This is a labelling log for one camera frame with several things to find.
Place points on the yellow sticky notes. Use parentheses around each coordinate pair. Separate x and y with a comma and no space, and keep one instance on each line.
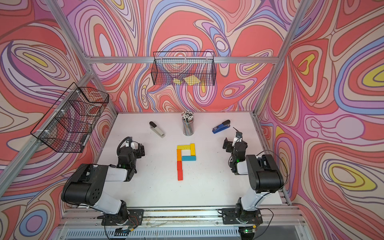
(189,80)

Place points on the teal block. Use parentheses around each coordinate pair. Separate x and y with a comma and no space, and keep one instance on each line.
(189,158)

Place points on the blue stapler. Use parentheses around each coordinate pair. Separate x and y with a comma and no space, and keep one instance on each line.
(223,126)

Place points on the aluminium rail front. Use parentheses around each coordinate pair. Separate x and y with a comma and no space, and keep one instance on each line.
(282,215)

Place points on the black wire basket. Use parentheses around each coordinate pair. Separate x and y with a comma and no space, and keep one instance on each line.
(179,64)
(68,124)

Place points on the grey stapler black handle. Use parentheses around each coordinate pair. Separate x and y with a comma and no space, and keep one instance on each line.
(156,129)

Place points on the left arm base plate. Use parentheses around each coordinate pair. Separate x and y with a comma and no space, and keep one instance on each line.
(133,218)

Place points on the black wire basket left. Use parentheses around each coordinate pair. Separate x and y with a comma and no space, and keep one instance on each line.
(68,124)

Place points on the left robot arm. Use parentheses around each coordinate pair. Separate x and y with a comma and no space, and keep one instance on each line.
(85,187)

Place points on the red block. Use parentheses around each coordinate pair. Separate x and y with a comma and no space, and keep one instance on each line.
(179,166)
(180,175)

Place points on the clear cup of pencils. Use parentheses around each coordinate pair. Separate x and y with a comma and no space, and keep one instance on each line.
(188,120)

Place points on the orange block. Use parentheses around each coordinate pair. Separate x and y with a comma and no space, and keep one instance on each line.
(179,155)

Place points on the yellow block vertical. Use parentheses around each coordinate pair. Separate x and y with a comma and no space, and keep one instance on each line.
(193,149)

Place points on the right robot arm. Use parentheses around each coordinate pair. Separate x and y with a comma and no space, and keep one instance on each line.
(265,178)

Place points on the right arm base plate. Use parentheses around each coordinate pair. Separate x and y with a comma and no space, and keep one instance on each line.
(232,216)

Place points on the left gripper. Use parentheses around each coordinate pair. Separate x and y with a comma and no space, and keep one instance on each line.
(137,152)

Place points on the yellow block horizontal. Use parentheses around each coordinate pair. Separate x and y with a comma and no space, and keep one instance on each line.
(183,147)

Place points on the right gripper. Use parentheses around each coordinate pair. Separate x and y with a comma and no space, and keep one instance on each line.
(228,144)

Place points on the black wire basket back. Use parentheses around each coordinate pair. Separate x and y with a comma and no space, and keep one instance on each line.
(179,64)

